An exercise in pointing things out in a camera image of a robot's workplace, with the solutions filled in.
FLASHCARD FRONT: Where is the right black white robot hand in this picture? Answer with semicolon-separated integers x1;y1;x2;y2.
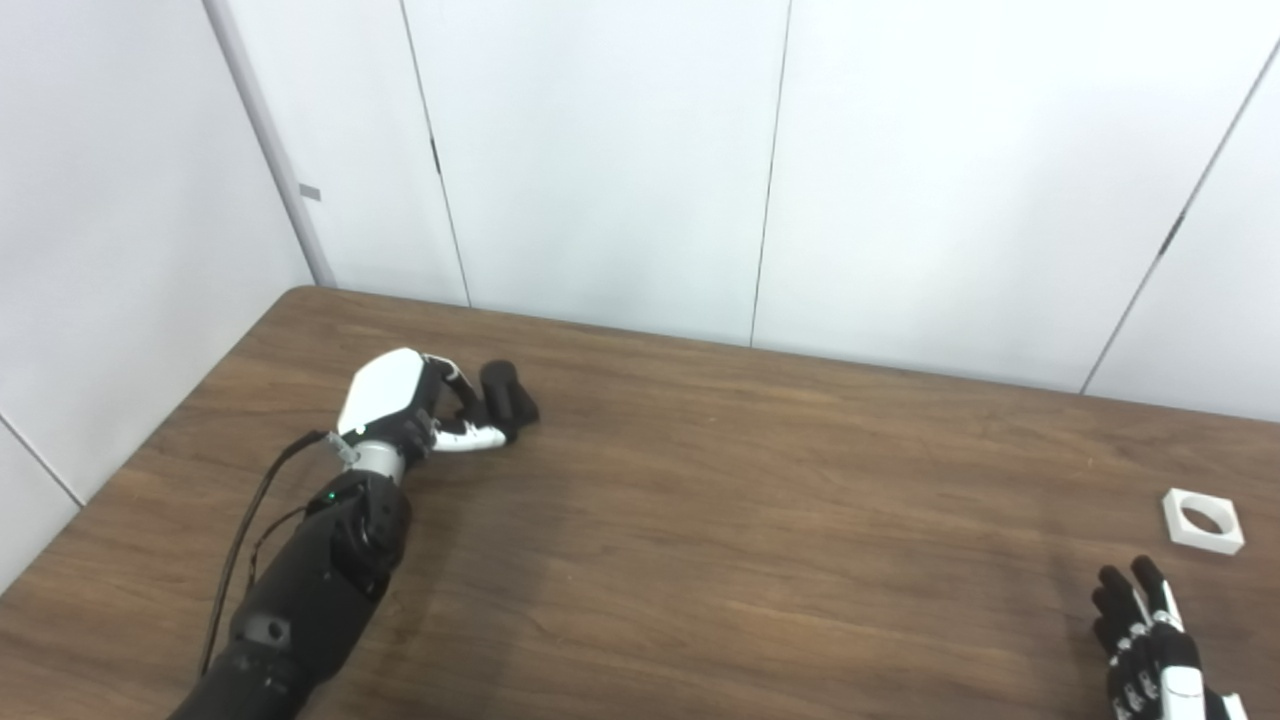
1090;555;1251;720

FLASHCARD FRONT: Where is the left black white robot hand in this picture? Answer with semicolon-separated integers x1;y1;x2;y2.
336;347;521;466

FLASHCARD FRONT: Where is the black peg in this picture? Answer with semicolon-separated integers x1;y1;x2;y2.
478;360;541;441

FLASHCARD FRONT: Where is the white square piece with hole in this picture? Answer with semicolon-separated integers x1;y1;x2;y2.
1161;487;1247;555

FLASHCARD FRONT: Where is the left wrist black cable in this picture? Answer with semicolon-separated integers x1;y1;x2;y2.
198;430;333;681

